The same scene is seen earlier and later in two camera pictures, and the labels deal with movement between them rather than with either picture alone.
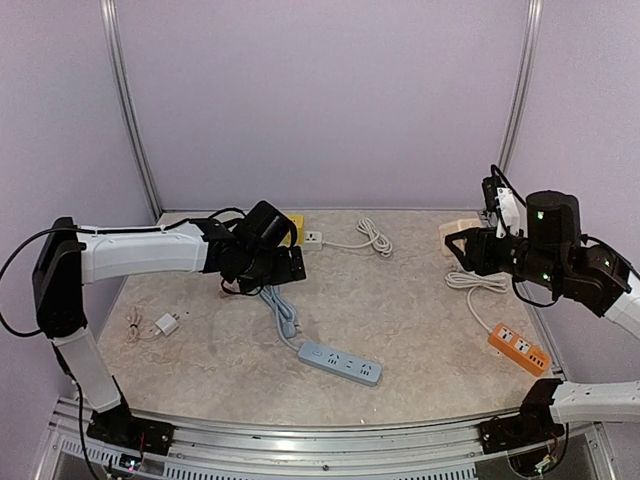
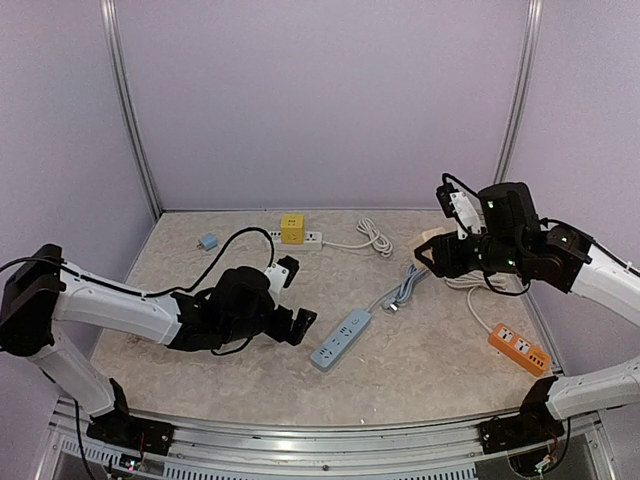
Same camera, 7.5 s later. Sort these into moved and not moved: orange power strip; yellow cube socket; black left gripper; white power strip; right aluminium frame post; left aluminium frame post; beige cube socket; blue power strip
Moved: blue power strip; black left gripper; beige cube socket
Not moved: left aluminium frame post; white power strip; orange power strip; yellow cube socket; right aluminium frame post
